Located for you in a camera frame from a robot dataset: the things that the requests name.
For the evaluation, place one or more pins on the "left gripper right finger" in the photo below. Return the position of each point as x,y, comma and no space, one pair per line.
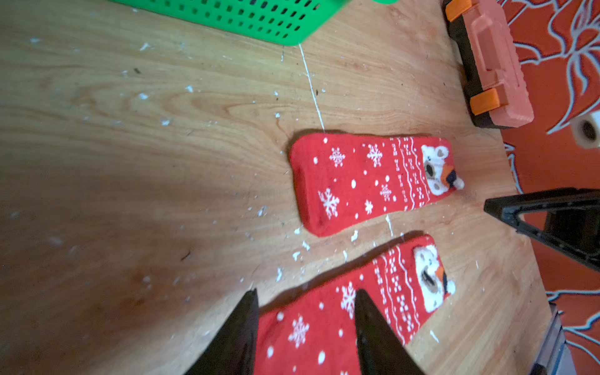
379,350

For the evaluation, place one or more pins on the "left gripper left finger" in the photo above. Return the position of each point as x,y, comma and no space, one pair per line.
233,349

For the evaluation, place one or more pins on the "green plastic basket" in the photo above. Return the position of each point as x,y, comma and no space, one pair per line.
282,22

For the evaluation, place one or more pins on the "orange tool case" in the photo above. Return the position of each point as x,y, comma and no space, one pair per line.
495,89

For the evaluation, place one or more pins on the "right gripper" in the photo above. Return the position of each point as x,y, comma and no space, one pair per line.
564,219

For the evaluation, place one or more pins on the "red snowflake christmas sock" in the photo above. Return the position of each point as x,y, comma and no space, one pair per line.
345,179

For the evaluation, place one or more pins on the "red penguin christmas sock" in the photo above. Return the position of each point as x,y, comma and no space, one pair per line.
316,333

